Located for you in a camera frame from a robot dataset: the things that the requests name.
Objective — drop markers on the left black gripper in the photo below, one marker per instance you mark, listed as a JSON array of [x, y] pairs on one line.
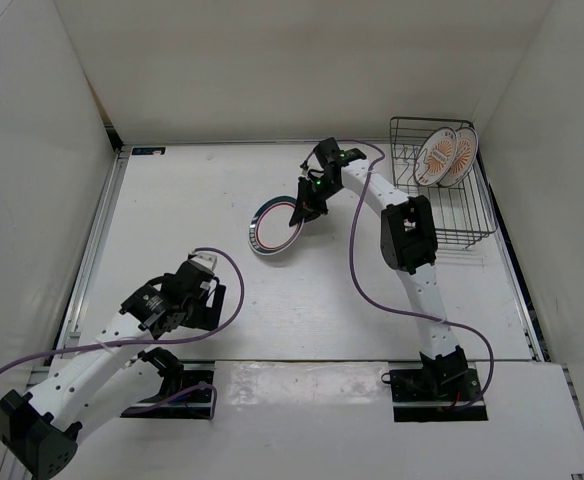
[[207, 316]]

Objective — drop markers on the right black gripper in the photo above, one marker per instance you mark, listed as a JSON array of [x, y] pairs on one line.
[[306, 207]]

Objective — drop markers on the green red rimmed plate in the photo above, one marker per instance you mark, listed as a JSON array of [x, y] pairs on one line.
[[269, 232]]

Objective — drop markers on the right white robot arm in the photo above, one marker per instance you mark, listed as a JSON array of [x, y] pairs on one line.
[[408, 244]]

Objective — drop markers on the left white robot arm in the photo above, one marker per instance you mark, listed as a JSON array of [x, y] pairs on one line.
[[43, 427]]

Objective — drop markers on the orange pattern plate front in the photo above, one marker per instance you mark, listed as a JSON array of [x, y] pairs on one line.
[[435, 157]]

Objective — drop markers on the orange pattern plate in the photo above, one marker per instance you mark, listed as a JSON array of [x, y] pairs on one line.
[[435, 157], [467, 148]]

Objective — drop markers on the small black label sticker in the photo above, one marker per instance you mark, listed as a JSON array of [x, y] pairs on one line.
[[148, 151]]

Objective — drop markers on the orange pattern plate rear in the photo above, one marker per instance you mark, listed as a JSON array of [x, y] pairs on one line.
[[467, 148]]

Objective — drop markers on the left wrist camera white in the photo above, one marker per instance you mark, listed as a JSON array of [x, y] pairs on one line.
[[205, 260]]

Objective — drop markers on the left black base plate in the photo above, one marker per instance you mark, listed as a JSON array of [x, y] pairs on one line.
[[196, 404]]

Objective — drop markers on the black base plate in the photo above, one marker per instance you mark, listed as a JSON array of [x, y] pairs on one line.
[[413, 402], [196, 404]]

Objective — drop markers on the black wire dish rack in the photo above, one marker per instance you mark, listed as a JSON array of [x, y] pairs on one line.
[[464, 212]]

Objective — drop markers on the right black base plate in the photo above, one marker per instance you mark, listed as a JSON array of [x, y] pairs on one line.
[[413, 402]]

